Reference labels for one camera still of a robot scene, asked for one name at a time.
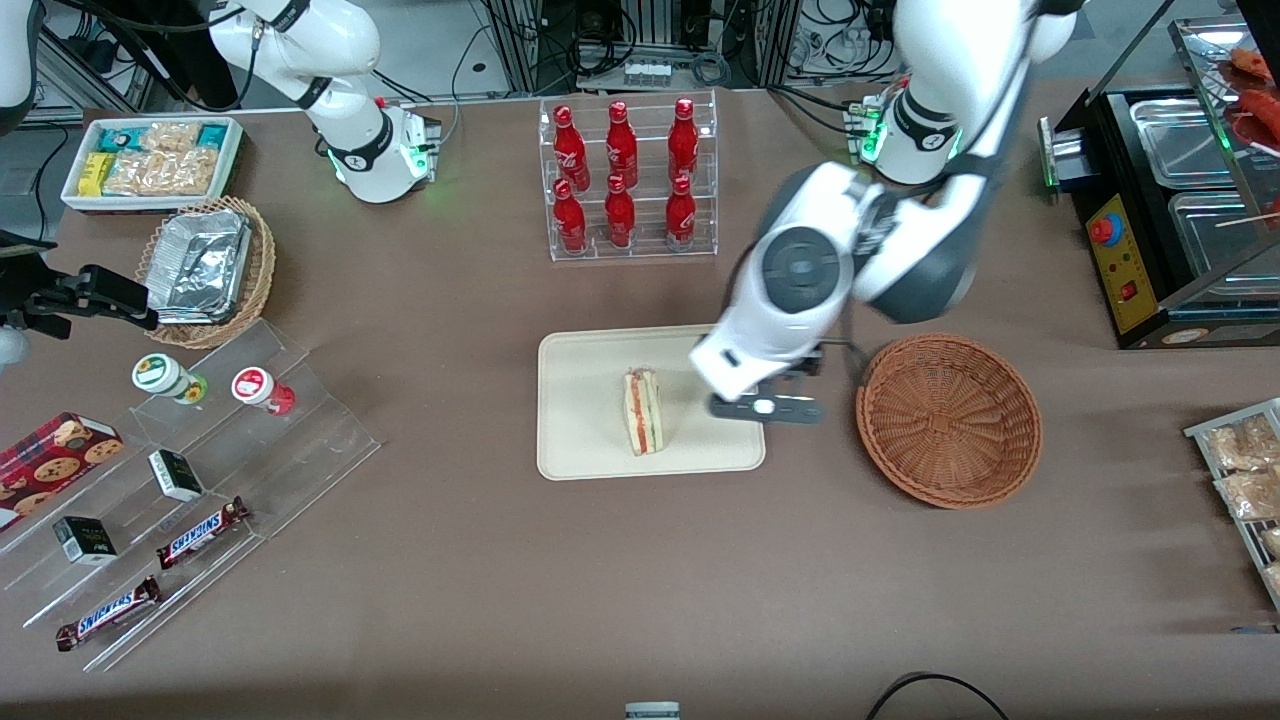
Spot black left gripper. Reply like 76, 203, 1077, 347
765, 343, 827, 386

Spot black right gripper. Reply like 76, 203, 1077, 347
0, 265, 159, 341

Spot triangle sandwich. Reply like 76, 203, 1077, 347
623, 366, 662, 457

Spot light wicker basket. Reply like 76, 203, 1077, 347
135, 196, 277, 350

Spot brown wicker basket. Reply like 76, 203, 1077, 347
855, 332, 1044, 511

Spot cream plastic tray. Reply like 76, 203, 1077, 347
537, 325, 767, 482

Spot green sunflower lid jar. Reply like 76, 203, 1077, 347
131, 353, 210, 406

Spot silver foil container stack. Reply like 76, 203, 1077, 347
148, 209, 253, 325

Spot white snack bin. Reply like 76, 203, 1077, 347
60, 116, 245, 214

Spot clear cracker pack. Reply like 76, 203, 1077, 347
103, 148, 219, 197
140, 120, 201, 153

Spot red lid jar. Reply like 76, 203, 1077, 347
231, 366, 297, 417

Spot red tartan cookie box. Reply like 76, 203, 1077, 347
0, 411, 125, 533

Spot small black carton box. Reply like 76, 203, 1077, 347
52, 516, 119, 566
148, 449, 205, 503

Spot clear acrylic bottle rack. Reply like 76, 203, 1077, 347
538, 88, 720, 264

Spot red cola bottle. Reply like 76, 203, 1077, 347
604, 174, 637, 249
665, 175, 698, 251
553, 104, 589, 193
668, 97, 700, 183
553, 179, 589, 254
606, 100, 639, 189

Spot clear acrylic tiered stand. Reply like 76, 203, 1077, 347
0, 318, 383, 673

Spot Snickers chocolate bar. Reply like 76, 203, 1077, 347
54, 576, 163, 653
155, 497, 251, 571

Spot black food warmer machine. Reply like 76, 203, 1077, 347
1038, 15, 1280, 351

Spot grey equipment rack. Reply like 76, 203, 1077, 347
480, 0, 801, 96

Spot steel food pan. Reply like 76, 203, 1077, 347
1128, 98, 1233, 189
1168, 190, 1280, 276

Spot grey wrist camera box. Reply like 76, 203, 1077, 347
709, 393, 827, 427

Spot black cable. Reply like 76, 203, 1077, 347
865, 672, 1011, 720

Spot grey wire tray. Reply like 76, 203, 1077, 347
1184, 398, 1280, 613

